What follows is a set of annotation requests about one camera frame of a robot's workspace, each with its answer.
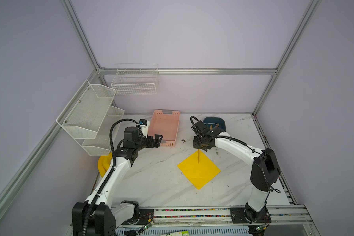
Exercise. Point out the yellow paper napkin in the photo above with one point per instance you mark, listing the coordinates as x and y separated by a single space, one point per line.
199 169

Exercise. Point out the yellow banana toy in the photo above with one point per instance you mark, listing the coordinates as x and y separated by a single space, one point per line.
104 163

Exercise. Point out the white mesh shelf upper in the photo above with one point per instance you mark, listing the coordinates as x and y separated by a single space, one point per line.
84 114

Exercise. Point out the white mesh shelf lower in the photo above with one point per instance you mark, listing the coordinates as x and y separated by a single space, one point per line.
101 144

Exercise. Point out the white mesh shelf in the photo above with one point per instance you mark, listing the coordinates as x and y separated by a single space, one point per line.
101 144
84 114

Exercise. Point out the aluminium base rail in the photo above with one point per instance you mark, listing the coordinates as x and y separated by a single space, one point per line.
221 215

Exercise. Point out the white wire wall basket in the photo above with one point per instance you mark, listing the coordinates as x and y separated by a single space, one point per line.
136 79

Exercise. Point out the pink perforated plastic basket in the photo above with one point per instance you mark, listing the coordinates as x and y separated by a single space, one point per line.
165 123

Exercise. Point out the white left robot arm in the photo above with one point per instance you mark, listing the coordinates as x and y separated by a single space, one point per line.
94 216

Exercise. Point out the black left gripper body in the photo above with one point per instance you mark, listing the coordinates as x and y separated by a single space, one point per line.
149 142

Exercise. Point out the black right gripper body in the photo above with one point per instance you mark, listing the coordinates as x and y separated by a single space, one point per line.
197 144

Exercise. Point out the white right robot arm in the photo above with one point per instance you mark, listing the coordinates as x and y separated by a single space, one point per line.
265 169

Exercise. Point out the teal oval plastic tub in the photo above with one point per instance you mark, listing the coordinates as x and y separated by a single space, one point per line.
212 122

